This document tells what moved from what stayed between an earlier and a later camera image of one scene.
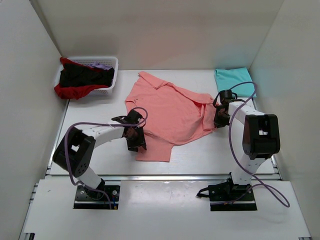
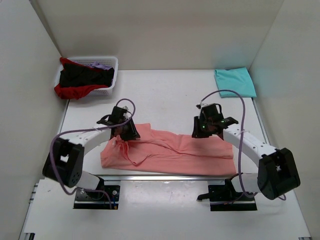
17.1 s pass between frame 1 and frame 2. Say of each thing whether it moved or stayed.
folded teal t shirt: stayed
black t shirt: stayed
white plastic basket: stayed
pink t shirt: moved
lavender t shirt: stayed
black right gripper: moved
